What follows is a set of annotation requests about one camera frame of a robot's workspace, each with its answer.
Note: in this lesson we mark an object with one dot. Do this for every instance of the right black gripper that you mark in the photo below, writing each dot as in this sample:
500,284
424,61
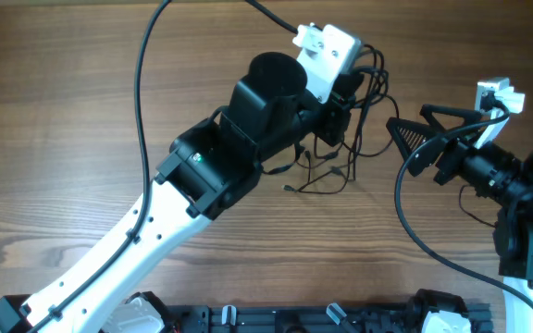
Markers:
455,153

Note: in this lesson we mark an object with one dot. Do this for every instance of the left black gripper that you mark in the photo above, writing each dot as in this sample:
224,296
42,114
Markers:
337,106

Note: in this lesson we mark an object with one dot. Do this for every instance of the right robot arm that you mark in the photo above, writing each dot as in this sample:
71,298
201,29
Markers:
449,140

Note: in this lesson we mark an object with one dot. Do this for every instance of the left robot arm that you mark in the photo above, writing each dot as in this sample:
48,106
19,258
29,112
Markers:
209,168

